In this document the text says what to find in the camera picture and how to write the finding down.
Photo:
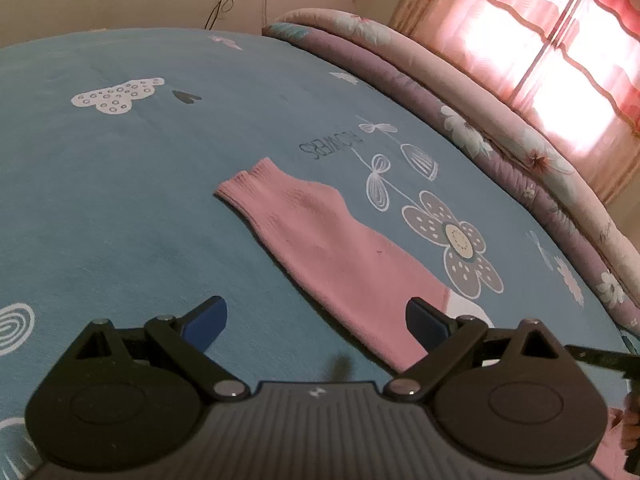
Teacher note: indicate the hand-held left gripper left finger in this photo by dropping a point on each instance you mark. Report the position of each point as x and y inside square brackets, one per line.
[207, 320]

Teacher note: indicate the folded floral quilt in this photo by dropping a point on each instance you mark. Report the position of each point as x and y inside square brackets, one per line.
[450, 75]

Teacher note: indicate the pink and white knit sweater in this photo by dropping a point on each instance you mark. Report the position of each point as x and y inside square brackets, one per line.
[325, 240]

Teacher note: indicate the pink window curtain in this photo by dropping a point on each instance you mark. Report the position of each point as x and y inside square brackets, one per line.
[525, 35]

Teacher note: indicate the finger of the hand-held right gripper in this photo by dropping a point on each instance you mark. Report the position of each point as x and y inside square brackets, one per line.
[600, 356]

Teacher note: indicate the person's right hand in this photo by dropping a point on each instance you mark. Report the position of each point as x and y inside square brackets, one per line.
[630, 425]

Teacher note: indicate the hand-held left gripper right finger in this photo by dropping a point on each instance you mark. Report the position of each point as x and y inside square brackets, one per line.
[422, 322]

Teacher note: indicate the blue floral bed sheet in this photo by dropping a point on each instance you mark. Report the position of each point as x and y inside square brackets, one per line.
[125, 185]

